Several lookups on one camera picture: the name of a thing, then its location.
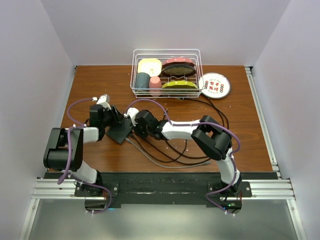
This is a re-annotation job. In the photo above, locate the black network switch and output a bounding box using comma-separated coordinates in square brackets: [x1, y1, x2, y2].
[105, 118, 132, 145]

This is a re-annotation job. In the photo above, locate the black round ethernet cable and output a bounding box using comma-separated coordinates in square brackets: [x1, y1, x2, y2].
[128, 134, 188, 163]

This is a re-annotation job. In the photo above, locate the black cable teal band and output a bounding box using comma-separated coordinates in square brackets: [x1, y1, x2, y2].
[132, 97, 230, 166]

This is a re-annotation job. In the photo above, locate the grey ethernet cable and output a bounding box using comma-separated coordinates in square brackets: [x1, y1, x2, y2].
[124, 137, 211, 170]

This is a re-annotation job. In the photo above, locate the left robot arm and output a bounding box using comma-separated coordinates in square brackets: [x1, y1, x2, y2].
[43, 103, 132, 196]

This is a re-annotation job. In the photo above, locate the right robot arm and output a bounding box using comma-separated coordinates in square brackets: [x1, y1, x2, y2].
[131, 110, 242, 197]

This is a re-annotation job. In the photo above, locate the pink cup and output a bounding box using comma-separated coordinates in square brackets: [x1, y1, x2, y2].
[149, 76, 162, 97]

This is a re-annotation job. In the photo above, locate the grey-blue mug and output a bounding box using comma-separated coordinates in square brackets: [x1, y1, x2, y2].
[134, 72, 151, 90]

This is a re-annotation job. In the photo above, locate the yellow-green dotted plate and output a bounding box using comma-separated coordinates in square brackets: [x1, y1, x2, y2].
[162, 80, 198, 90]

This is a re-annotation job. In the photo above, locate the cream square bowl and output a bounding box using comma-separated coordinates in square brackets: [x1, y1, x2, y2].
[137, 58, 162, 77]

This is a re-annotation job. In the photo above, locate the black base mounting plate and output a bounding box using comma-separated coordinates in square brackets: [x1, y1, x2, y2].
[43, 171, 280, 210]

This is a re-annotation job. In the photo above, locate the red dotted plate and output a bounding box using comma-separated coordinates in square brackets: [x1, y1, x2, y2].
[162, 56, 195, 68]

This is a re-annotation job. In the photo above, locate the white round printed plate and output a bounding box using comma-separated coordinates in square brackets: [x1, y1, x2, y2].
[197, 72, 231, 99]

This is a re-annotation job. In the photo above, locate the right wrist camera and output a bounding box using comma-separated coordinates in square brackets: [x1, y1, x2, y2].
[124, 107, 139, 127]

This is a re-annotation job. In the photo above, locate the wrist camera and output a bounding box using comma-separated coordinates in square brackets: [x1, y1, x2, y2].
[96, 94, 111, 110]
[124, 107, 139, 127]

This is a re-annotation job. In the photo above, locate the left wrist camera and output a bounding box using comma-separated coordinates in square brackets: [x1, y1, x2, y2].
[96, 94, 111, 110]

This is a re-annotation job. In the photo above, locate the white wire dish rack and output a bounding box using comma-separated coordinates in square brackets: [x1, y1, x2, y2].
[130, 49, 205, 98]

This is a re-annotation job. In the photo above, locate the aluminium front rail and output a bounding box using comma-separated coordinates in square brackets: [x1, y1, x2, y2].
[31, 179, 296, 200]

